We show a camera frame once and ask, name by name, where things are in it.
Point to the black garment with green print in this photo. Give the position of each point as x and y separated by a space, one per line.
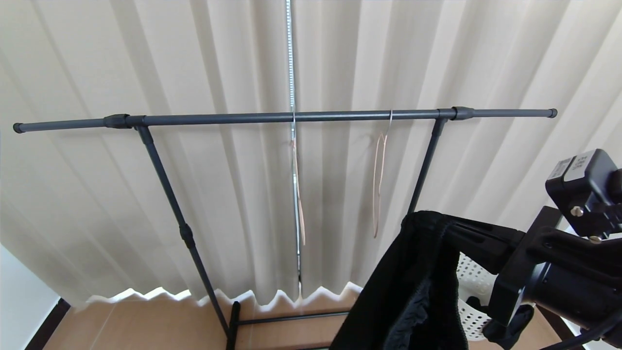
403 291

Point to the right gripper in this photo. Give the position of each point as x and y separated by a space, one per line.
559 291

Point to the pink clothes hanger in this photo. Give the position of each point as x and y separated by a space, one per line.
301 214
374 209

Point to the beige curtain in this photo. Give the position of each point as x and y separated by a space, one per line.
146 58

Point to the black clothes rack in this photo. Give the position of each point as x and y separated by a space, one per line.
291 117

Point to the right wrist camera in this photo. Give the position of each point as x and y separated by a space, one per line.
588 189

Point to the white laundry basket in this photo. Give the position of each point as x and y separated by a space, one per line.
474 282

